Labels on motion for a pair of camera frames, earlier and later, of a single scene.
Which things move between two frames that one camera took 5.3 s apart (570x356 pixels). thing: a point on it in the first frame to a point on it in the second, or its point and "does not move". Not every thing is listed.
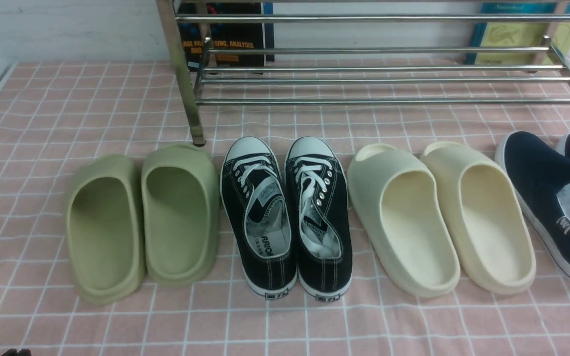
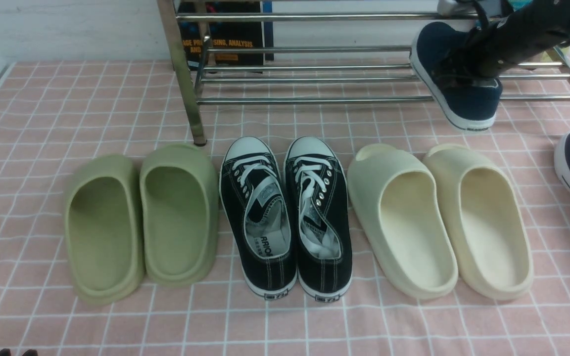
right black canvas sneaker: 316,188 does not move
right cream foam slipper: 492,249 does not move
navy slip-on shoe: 555,195 to 450,61
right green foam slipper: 180,191 does not move
